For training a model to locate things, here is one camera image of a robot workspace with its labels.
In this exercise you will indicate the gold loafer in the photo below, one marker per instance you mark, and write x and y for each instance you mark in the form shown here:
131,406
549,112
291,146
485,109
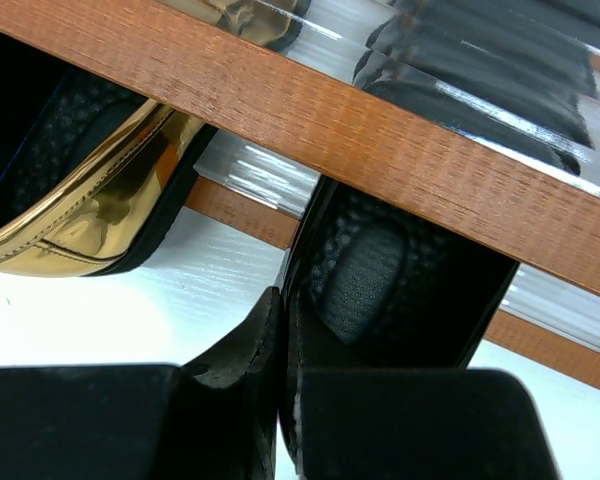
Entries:
92,174

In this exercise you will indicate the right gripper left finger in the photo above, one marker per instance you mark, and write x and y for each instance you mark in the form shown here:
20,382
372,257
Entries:
211,418

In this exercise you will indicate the orange wooden shoe shelf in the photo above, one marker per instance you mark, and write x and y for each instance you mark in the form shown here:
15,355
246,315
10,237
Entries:
284,94

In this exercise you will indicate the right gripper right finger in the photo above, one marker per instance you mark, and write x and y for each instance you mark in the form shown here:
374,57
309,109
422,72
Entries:
343,419

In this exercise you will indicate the black loafer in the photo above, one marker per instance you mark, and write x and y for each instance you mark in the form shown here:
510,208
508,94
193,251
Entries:
396,289

